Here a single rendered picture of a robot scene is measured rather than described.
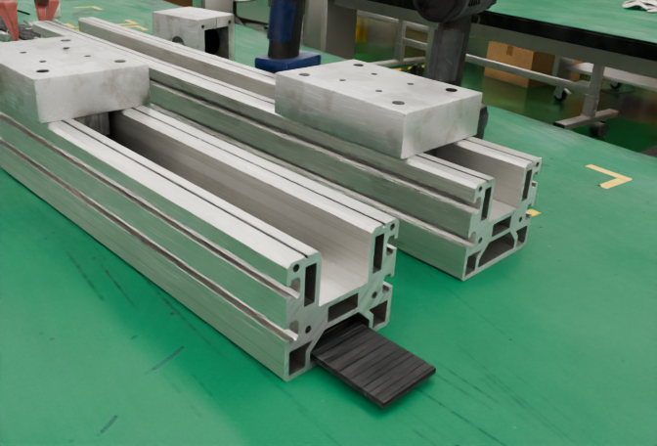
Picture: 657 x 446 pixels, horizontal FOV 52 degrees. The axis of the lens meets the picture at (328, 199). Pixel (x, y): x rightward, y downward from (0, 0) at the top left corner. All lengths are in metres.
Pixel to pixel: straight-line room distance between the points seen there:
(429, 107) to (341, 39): 2.31
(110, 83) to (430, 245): 0.33
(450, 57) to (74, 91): 0.41
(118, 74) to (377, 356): 0.37
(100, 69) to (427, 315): 0.36
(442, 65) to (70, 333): 0.50
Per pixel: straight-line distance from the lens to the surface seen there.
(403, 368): 0.44
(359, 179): 0.60
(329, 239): 0.46
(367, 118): 0.57
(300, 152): 0.65
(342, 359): 0.44
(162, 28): 1.16
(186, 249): 0.47
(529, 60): 4.62
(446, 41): 0.79
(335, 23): 2.83
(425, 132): 0.57
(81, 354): 0.47
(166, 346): 0.47
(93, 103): 0.65
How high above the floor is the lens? 1.06
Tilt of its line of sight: 24 degrees down
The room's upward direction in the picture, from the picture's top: 3 degrees clockwise
